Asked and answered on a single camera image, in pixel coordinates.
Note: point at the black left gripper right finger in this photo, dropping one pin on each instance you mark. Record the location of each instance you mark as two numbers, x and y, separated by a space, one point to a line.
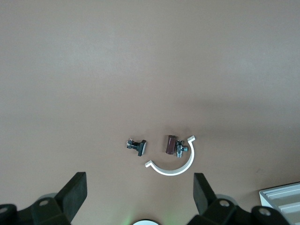
206 199

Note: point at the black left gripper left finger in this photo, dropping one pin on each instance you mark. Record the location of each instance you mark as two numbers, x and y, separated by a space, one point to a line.
72 194

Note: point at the white drawer cabinet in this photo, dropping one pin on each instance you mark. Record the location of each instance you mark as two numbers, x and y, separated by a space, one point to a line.
283 201

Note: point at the white semicircular clamp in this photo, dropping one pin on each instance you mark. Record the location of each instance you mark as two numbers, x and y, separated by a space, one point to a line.
171 173

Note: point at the small silver metal fitting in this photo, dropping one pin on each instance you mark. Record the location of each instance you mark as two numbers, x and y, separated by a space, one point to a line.
180 148

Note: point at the brown cylinder part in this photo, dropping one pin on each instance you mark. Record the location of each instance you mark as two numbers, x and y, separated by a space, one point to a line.
170 145

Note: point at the black square push switch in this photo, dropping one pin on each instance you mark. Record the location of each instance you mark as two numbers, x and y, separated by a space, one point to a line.
140 148

